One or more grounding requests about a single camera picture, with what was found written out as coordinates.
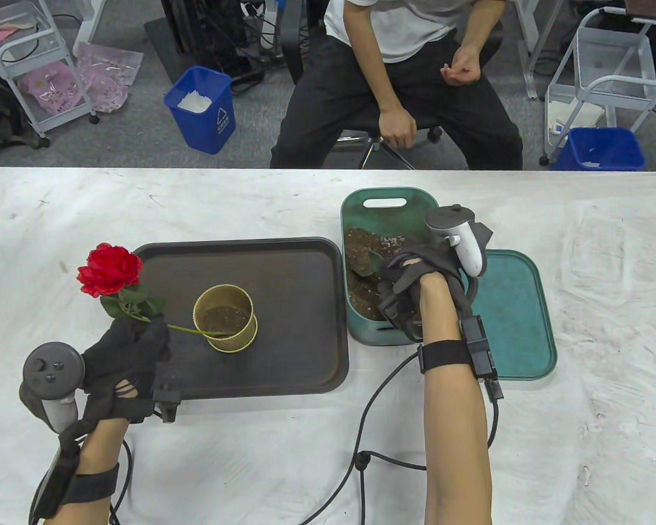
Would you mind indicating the person's left hand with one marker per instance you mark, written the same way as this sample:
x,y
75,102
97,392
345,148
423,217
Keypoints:
x,y
123,355

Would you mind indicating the person's right hand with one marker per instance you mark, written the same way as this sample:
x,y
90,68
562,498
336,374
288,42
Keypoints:
x,y
399,284

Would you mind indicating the green plastic trowel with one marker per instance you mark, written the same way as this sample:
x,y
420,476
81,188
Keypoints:
x,y
367,263

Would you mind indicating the brown potting mix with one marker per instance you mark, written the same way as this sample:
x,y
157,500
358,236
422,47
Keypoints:
x,y
361,243
227,319

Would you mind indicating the red artificial rose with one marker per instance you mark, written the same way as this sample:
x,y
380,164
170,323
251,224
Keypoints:
x,y
109,268

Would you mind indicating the person's left forearm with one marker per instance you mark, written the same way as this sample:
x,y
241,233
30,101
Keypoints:
x,y
98,445

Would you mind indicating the person's right forearm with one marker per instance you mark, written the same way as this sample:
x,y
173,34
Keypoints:
x,y
459,437

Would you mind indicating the grey handheld controller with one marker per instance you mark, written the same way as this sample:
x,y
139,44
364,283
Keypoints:
x,y
467,246
49,366

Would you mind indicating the green plastic bin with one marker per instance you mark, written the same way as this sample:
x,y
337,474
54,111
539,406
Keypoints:
x,y
361,216

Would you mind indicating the dark brown plastic tray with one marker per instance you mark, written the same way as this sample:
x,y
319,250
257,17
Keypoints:
x,y
295,306

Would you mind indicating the yellow ribbed flower pot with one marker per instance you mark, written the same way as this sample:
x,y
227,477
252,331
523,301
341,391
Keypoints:
x,y
229,343

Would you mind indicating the green plastic bin lid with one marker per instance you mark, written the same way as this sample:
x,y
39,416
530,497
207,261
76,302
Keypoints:
x,y
519,311

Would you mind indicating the black office chair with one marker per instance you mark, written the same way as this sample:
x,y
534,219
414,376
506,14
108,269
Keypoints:
x,y
374,150

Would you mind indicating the blue waste bin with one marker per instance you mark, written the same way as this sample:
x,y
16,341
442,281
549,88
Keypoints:
x,y
202,123
601,150

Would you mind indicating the white crumpled paper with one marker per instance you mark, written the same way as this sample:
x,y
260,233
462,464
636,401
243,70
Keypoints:
x,y
194,103

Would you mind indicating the pink plastic bag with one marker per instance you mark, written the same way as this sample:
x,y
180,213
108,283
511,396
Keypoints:
x,y
109,76
52,87

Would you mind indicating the black floor mat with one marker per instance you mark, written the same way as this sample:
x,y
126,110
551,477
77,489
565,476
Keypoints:
x,y
161,49

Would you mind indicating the black computer tower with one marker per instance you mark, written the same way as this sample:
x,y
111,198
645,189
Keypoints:
x,y
202,27

